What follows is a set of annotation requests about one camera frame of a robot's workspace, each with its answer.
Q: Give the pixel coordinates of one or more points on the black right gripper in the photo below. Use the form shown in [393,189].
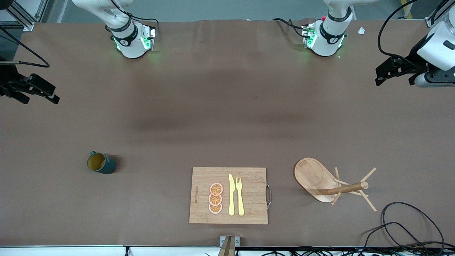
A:
[7,81]

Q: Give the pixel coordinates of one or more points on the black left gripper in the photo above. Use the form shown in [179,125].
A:
[413,57]

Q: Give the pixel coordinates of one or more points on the dark teal mug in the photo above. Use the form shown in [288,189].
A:
[108,167]

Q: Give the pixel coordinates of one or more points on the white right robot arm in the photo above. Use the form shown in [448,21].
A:
[129,42]

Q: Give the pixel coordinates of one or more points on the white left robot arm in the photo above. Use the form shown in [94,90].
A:
[328,39]

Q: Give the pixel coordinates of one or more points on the white paper scrap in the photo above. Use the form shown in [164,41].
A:
[361,30]

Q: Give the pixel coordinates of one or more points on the brown table cover sheet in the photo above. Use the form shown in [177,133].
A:
[71,213]

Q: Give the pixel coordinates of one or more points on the wooden mug tree stand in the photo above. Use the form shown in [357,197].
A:
[309,174]

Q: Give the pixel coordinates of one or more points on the bamboo cutting board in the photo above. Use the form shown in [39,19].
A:
[202,177]

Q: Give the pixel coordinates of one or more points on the orange slice toy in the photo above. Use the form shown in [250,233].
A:
[216,188]

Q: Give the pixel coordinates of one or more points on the yellow plastic fork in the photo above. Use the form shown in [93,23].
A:
[240,202]

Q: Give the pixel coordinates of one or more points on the yellow plastic knife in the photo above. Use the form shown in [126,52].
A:
[231,199]

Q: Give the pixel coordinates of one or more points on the aluminium frame profile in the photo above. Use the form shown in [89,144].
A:
[26,24]
[432,22]

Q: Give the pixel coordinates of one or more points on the white table edge rail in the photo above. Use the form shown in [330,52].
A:
[71,251]

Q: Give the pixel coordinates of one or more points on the metal table edge bracket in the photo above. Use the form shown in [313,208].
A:
[229,245]

